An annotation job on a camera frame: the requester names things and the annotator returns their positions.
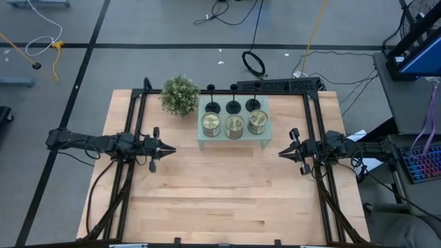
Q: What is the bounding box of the black fan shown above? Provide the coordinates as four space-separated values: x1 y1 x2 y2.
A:
399 0 441 39

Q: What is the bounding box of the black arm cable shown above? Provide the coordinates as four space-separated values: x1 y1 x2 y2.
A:
358 165 441 223
85 160 118 235

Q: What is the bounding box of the labelled candle tin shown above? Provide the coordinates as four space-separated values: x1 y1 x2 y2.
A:
201 112 222 138
247 109 269 136
224 114 245 141

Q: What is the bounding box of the purple lanyard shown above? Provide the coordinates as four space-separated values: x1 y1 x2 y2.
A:
409 77 441 149

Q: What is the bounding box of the grey floor bar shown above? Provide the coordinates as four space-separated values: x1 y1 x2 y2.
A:
0 77 35 87

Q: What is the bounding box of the yellow rod with black foot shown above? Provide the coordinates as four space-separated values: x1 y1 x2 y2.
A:
0 32 42 70

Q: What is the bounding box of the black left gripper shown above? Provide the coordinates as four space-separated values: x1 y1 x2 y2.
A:
143 127 178 173

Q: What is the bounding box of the black perforated panel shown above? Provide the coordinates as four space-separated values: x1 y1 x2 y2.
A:
236 76 324 93

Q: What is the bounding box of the black aluminium table frame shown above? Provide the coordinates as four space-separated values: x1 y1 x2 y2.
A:
82 77 371 247

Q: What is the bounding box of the white paper sheet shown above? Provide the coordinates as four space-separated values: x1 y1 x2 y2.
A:
346 129 369 143

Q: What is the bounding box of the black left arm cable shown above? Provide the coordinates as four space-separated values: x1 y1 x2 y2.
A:
85 160 118 235

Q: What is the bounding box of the black floor cable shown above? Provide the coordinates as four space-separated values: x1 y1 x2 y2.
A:
192 0 259 27
292 50 380 118

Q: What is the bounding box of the small green potted plant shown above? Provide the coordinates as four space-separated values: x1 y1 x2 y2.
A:
158 74 201 118

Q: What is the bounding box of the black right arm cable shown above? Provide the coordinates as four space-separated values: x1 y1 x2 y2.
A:
358 165 441 223

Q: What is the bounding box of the grey desk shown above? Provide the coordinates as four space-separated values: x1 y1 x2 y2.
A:
371 51 441 135

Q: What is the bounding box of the black hanging coiled cable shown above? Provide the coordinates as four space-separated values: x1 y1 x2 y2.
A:
241 0 267 79

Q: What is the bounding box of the backlit rainbow keyboard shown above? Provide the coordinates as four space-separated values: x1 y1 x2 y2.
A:
399 143 441 184

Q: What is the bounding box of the black floor object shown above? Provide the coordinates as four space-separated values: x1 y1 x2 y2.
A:
0 106 14 123

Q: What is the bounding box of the white floor cable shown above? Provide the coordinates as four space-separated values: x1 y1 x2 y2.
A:
25 0 63 58

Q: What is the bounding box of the yellow floor cable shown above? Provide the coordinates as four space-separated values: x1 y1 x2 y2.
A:
51 40 65 83

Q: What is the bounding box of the black monitor with blue screen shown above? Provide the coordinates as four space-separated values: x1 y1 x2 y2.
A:
385 10 441 82

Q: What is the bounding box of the yellow hanging cord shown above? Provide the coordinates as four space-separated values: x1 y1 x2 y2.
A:
299 0 328 79

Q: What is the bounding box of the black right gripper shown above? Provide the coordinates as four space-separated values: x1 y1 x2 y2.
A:
278 127 318 176

